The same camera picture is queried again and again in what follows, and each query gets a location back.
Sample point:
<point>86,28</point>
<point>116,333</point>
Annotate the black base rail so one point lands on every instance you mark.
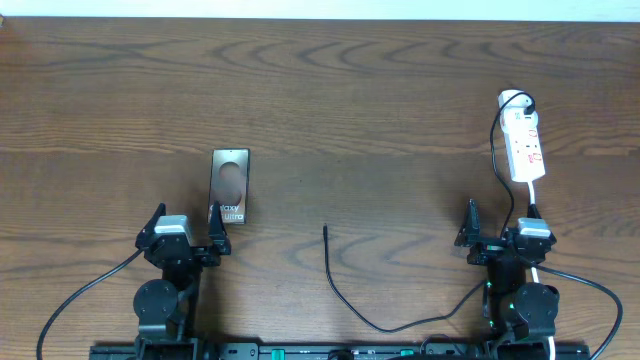
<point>253,351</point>

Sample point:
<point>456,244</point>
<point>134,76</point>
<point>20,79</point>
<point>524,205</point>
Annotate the white power strip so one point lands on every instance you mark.
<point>519,123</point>

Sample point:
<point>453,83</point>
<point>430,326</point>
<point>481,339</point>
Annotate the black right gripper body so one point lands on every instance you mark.
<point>487,252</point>

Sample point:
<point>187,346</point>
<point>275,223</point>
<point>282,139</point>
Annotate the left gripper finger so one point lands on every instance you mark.
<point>217,232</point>
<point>147,235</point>

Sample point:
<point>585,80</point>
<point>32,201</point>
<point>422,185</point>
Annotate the Galaxy S25 Ultra smartphone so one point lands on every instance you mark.
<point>229,184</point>

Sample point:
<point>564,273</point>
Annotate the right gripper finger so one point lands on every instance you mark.
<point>469,232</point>
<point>532,212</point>

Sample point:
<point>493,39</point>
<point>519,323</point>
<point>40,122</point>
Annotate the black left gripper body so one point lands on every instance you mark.
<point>205,259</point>

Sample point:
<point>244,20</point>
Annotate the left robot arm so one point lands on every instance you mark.
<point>166,307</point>

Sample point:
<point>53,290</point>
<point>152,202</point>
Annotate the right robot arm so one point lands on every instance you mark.
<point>520,309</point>

